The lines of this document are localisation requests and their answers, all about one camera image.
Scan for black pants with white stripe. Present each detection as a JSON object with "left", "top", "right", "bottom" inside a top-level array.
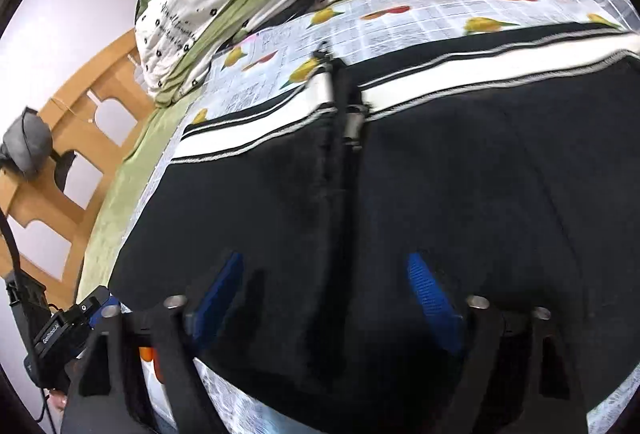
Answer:
[{"left": 106, "top": 20, "right": 640, "bottom": 434}]

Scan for person's left hand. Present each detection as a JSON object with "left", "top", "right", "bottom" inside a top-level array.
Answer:
[{"left": 47, "top": 390, "right": 67, "bottom": 412}]

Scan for fruit print plastic table cover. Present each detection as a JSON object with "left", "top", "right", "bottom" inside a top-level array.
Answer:
[{"left": 134, "top": 0, "right": 640, "bottom": 434}]

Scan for white green dotted folded quilt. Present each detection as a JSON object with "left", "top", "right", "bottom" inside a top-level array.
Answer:
[{"left": 134, "top": 0, "right": 296, "bottom": 107}]

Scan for wooden bed frame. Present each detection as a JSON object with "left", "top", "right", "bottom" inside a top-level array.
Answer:
[{"left": 1, "top": 31, "right": 153, "bottom": 309}]

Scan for grey cloth on bed frame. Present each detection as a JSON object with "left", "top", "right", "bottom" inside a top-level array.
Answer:
[{"left": 1, "top": 107, "right": 53, "bottom": 180}]

